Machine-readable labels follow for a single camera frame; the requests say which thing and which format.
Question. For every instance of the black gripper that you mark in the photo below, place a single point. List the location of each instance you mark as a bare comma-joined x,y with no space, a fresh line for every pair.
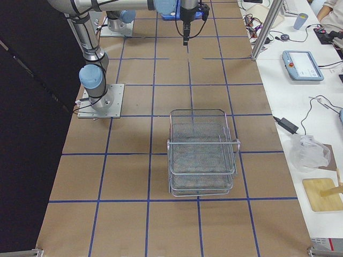
187,15

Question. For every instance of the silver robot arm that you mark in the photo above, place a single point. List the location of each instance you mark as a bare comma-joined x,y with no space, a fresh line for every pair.
92,76
120,20

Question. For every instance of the blue plastic tray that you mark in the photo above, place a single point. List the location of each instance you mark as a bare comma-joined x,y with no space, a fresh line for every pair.
174,14

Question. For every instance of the cream plastic tray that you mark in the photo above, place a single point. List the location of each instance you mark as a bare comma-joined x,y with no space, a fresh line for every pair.
260,12

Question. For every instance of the blue cup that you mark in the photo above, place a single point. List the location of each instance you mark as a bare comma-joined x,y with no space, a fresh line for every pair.
300,20

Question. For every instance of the blue teach pendant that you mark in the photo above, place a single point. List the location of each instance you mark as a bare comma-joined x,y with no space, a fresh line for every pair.
301,66

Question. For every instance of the black power adapter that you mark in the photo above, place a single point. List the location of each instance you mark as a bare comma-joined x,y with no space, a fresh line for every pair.
287,125

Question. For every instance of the clear plastic bag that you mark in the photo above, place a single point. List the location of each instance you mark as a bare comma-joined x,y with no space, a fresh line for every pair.
307,152

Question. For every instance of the wooden cutting board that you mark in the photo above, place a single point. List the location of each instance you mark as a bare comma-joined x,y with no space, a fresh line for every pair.
323,195

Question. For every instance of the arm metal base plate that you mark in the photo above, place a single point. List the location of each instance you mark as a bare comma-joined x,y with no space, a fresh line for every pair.
105,32
109,106

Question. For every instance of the aluminium frame post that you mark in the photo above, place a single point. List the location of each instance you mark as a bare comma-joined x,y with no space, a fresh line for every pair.
269,21

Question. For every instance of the wire mesh shelf rack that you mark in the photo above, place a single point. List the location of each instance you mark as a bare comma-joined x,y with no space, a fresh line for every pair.
201,153

